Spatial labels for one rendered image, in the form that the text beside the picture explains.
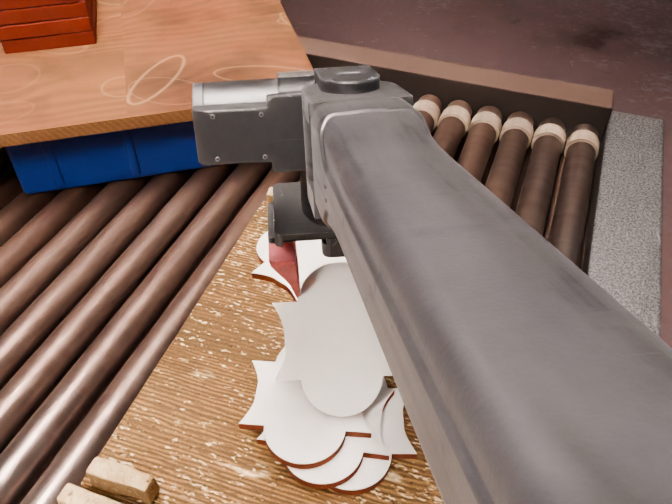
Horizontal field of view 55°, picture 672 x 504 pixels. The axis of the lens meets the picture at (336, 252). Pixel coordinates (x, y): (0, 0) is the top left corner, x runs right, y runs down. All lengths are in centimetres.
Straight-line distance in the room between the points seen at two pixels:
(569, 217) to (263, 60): 47
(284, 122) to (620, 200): 62
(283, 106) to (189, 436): 34
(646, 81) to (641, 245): 248
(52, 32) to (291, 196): 59
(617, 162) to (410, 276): 86
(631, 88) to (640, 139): 217
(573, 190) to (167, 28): 64
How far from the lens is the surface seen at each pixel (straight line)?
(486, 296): 16
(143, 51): 100
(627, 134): 110
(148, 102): 87
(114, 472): 60
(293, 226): 49
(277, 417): 59
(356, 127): 31
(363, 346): 57
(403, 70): 111
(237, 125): 42
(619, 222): 92
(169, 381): 67
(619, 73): 336
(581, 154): 102
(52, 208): 93
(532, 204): 90
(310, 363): 57
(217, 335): 69
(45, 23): 103
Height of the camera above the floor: 147
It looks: 44 degrees down
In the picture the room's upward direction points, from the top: straight up
